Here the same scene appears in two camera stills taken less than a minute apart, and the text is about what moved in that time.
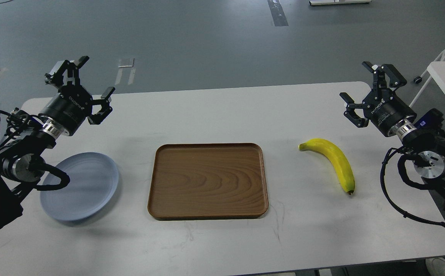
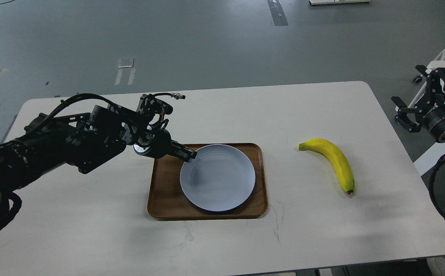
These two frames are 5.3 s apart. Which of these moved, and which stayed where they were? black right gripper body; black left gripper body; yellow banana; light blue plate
Moved: black right gripper body; black left gripper body; light blue plate
Stayed: yellow banana
